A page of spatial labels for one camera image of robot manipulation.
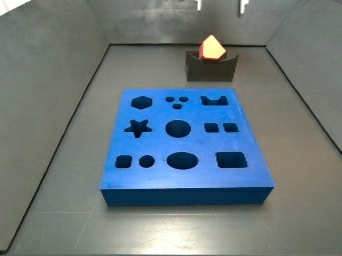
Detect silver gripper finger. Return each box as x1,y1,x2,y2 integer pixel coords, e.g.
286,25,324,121
239,0,250,15
195,0,201,10

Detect red three prong object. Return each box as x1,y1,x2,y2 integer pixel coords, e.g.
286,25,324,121
199,35,226,60

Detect black curved fixture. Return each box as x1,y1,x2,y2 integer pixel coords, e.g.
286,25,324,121
185,51,239,82

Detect blue foam shape board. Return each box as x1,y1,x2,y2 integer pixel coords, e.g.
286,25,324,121
100,89,275,206

